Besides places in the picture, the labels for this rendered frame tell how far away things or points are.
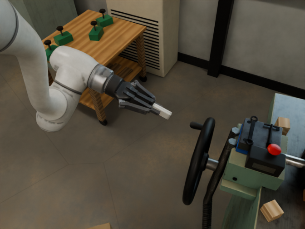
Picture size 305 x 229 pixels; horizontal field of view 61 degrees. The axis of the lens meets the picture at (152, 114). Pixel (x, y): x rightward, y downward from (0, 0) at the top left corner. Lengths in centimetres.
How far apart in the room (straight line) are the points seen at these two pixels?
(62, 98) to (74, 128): 122
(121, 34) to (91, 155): 89
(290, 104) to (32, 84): 78
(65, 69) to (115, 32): 114
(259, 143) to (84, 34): 159
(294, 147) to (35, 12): 213
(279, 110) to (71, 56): 70
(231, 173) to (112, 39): 140
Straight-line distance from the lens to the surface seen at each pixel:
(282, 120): 85
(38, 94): 73
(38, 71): 65
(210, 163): 84
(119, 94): 87
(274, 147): 67
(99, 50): 182
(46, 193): 185
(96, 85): 87
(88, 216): 170
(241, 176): 73
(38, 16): 246
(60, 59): 91
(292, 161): 75
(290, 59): 221
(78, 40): 197
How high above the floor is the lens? 154
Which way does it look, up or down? 49 degrees down
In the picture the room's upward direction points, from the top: 4 degrees counter-clockwise
